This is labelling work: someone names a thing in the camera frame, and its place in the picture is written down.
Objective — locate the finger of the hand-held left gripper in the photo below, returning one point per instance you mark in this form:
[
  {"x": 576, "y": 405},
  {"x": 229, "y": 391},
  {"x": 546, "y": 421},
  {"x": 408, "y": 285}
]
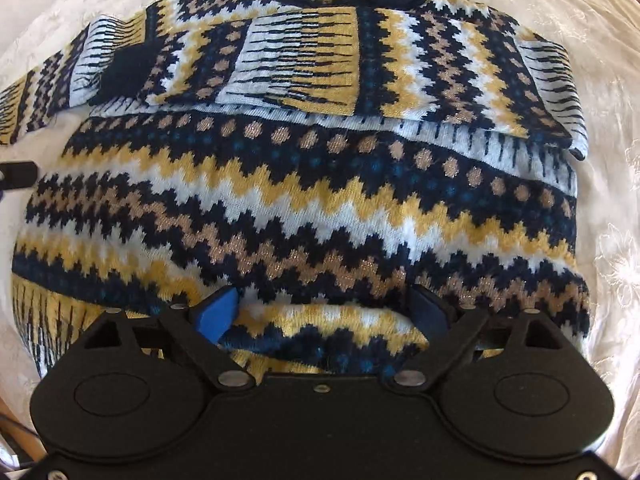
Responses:
[{"x": 17, "y": 176}]

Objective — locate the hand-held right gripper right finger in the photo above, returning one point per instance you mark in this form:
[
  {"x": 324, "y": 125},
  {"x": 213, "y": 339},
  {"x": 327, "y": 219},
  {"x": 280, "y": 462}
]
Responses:
[{"x": 431, "y": 310}]

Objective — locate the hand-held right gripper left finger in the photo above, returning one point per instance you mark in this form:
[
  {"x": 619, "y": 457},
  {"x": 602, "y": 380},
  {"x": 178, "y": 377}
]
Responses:
[{"x": 221, "y": 311}]

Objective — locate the navy yellow zigzag knit sweater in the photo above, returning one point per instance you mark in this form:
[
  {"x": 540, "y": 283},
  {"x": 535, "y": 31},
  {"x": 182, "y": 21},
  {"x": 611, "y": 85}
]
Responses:
[{"x": 310, "y": 200}]

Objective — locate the cream floral embroidered bedspread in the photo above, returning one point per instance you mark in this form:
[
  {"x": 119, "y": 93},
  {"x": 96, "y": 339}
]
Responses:
[{"x": 560, "y": 15}]

